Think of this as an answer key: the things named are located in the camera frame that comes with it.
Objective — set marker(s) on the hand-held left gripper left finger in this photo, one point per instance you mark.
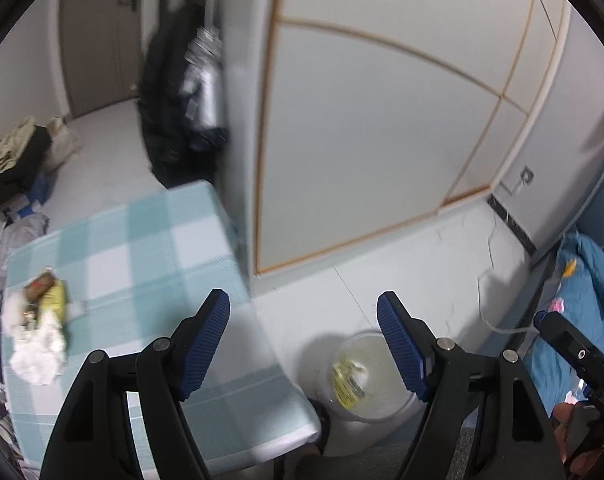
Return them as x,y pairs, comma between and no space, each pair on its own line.
204,340

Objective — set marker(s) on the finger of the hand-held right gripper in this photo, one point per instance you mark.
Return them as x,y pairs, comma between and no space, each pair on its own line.
571,345

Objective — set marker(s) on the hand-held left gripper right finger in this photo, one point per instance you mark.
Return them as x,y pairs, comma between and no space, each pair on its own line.
401,345

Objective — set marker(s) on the white plastic trash bin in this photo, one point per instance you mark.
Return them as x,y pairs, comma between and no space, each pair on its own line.
381,405

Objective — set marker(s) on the white tissue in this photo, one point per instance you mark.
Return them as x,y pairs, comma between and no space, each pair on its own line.
37,355

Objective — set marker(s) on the person's right hand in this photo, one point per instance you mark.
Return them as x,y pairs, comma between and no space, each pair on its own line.
560,414

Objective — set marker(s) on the blue floral blanket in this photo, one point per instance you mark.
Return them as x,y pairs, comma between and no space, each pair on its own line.
586,280

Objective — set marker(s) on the teal checkered tablecloth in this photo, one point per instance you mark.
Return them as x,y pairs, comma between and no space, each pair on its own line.
147,255

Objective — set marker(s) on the yellow snack wrapper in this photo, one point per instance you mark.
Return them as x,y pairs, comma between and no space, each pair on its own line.
54,302

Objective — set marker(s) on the white charger plug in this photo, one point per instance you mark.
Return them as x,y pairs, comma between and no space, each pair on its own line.
512,187

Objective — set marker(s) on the brown snack wrapper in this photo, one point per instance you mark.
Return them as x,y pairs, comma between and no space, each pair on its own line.
38,286

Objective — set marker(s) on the white fluffy wad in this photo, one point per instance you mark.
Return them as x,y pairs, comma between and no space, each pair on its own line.
13,312

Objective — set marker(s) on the grey cloth bundle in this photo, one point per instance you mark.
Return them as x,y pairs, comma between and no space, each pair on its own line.
24,232

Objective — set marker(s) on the white sliding door wardrobe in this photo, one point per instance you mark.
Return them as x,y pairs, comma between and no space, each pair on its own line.
371,135

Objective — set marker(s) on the hanging black coat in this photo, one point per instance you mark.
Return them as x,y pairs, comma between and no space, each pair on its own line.
164,125

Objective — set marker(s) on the blue plastic bag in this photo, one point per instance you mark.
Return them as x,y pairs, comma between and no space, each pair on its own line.
38,191

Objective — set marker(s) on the beige tote bag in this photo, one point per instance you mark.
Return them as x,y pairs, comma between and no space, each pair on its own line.
62,140

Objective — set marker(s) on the black bag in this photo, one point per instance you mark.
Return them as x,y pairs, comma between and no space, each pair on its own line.
22,170

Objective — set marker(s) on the hanging silver grey garment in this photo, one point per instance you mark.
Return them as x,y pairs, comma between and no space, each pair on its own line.
207,90

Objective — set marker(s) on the olive green cloth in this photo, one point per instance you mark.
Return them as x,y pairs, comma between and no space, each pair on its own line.
7,150

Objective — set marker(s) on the grey room door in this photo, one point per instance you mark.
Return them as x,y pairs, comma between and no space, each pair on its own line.
99,40

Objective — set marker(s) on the wall socket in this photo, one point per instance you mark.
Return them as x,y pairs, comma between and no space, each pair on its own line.
526,175

